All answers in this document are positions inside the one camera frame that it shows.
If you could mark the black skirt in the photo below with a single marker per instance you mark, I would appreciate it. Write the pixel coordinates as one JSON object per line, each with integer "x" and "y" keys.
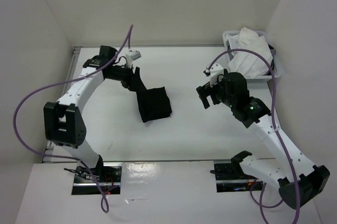
{"x": 152, "y": 103}

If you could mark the white plastic laundry basket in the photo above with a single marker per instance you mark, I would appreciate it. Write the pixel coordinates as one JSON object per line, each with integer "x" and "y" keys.
{"x": 276, "y": 65}

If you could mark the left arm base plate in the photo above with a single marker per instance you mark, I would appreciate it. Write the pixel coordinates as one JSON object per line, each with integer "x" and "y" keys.
{"x": 110, "y": 181}

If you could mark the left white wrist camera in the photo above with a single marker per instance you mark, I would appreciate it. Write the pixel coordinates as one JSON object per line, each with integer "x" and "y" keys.
{"x": 131, "y": 56}

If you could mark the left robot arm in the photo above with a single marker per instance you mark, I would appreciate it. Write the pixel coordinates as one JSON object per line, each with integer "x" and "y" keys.
{"x": 64, "y": 125}

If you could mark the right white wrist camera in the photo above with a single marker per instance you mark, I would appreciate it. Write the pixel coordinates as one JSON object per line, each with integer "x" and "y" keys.
{"x": 212, "y": 72}

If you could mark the white skirt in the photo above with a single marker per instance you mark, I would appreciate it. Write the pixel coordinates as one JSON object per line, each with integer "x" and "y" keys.
{"x": 246, "y": 63}

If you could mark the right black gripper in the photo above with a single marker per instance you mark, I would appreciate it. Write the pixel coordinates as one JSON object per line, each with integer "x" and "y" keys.
{"x": 206, "y": 90}

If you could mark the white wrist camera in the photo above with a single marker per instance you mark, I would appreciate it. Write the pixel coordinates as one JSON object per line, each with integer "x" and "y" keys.
{"x": 212, "y": 72}
{"x": 131, "y": 56}

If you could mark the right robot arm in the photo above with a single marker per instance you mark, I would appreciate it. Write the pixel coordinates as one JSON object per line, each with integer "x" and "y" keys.
{"x": 297, "y": 179}

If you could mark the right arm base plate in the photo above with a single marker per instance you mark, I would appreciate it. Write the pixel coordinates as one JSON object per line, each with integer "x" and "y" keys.
{"x": 229, "y": 180}

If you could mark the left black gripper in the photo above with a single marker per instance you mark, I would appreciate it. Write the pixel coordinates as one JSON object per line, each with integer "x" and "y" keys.
{"x": 129, "y": 79}

